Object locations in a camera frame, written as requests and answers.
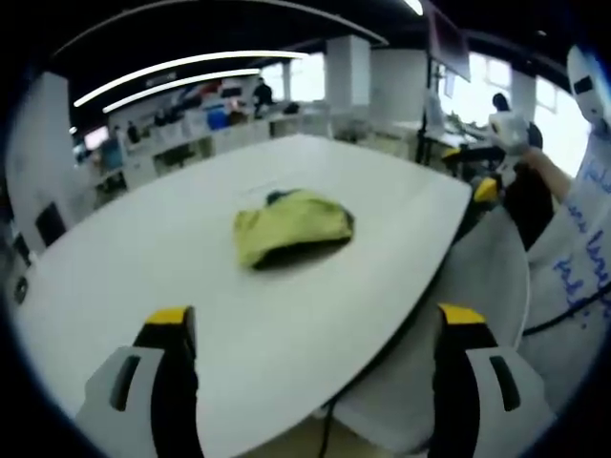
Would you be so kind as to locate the white worn device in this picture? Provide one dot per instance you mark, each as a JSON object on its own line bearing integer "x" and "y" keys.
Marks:
{"x": 589, "y": 81}

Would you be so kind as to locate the short ceiling light strip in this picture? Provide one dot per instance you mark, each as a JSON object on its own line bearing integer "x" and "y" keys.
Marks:
{"x": 181, "y": 86}

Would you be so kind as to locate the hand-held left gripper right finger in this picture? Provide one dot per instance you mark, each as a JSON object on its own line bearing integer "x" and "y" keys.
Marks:
{"x": 482, "y": 391}

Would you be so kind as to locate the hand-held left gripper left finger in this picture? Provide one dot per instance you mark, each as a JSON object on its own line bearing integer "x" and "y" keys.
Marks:
{"x": 143, "y": 391}

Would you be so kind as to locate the long ceiling light strip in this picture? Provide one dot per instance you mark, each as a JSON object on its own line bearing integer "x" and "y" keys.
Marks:
{"x": 186, "y": 64}

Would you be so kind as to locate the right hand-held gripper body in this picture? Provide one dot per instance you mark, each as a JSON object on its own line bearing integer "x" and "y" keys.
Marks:
{"x": 508, "y": 131}

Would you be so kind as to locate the yellow-green garment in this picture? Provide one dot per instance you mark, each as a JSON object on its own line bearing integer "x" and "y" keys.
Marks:
{"x": 291, "y": 224}

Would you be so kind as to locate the hanging dark monitor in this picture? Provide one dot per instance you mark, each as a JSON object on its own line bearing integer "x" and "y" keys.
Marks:
{"x": 448, "y": 40}

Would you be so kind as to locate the blue storage bin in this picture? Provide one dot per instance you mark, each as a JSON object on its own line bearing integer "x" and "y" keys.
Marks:
{"x": 217, "y": 119}

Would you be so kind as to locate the white shelf counter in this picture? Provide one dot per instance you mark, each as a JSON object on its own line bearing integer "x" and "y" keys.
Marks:
{"x": 191, "y": 138}

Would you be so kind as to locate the white square pillar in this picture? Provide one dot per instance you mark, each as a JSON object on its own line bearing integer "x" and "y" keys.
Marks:
{"x": 348, "y": 76}

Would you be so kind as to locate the black monitor stand pole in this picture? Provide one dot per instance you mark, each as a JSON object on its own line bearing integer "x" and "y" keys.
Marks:
{"x": 422, "y": 119}

